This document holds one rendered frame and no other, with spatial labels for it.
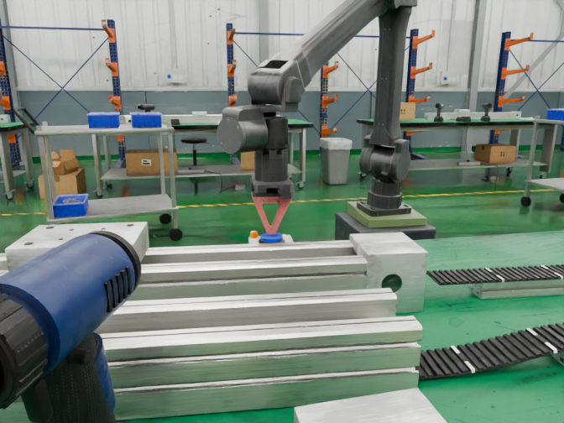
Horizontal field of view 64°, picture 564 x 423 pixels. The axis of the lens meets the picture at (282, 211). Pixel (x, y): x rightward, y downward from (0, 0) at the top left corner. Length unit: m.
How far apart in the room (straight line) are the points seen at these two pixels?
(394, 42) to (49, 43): 7.57
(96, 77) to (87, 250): 7.94
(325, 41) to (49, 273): 0.66
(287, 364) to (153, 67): 7.74
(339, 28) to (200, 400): 0.65
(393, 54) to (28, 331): 0.95
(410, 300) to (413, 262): 0.06
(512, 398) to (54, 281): 0.47
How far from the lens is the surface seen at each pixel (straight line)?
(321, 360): 0.48
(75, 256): 0.31
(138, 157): 5.37
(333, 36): 0.86
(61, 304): 0.28
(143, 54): 8.16
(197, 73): 8.08
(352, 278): 0.66
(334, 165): 5.65
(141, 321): 0.54
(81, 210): 3.47
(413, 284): 0.70
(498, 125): 6.34
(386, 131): 1.10
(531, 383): 0.61
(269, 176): 0.75
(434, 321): 0.70
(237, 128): 0.69
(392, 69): 1.08
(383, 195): 1.16
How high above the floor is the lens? 1.09
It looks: 15 degrees down
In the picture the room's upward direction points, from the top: straight up
